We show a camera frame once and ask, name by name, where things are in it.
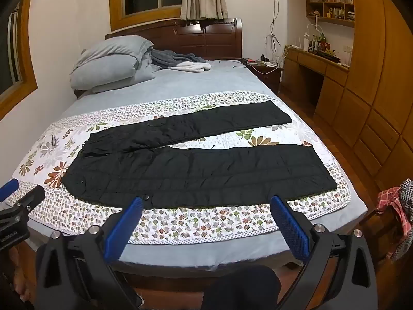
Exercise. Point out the wooden desk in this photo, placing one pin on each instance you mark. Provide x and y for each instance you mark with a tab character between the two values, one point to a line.
319	71

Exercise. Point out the black white checkered cloth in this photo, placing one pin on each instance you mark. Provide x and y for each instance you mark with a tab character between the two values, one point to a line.
407	190

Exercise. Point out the person's foot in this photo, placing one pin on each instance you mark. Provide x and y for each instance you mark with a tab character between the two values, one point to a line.
20	277

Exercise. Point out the small wooden framed window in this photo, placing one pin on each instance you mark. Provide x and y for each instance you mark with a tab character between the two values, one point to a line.
14	58

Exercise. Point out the wooden nightstand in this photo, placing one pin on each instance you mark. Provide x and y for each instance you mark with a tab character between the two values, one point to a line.
267	74

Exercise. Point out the grey and white fleece blanket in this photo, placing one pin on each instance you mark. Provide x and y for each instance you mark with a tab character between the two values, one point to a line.
184	61

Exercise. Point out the red plaid cloth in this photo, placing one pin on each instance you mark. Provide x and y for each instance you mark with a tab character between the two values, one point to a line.
392	200

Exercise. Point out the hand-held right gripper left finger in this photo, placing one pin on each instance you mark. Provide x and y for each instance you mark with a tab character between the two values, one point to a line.
129	226

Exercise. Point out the grey folded duvet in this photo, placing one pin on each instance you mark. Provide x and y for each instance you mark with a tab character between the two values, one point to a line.
113	50

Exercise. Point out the wooden chair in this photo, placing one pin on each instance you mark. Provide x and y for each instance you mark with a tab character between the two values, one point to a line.
376	229

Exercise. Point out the white desk lamp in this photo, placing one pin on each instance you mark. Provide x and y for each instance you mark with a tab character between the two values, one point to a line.
314	34

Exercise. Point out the grey pillow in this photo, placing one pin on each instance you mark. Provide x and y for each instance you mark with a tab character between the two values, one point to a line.
103	76

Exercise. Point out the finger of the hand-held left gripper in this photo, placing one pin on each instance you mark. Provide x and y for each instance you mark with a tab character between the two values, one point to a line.
8	189
27	200

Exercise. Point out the person's leg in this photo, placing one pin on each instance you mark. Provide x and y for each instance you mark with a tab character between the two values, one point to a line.
242	289

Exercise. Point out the floral quilt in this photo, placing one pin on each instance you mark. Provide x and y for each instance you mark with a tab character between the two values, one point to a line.
226	222

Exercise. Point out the wooden headboard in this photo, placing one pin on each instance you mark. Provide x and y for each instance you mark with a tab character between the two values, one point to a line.
213	37

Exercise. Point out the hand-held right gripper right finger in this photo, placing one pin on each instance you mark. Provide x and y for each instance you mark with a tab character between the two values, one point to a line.
287	226

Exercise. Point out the bed with grey sheet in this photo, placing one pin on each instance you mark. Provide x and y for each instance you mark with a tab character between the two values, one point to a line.
206	80

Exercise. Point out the wooden wall shelf with books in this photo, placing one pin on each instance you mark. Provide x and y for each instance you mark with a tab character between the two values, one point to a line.
332	6

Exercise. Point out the black pants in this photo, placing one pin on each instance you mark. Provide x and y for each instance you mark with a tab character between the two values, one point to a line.
200	171

